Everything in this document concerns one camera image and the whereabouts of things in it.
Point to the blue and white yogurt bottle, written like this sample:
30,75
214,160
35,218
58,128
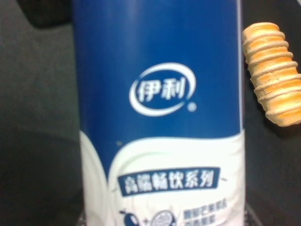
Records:
162,134

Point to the ridged bread roll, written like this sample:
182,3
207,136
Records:
274,75

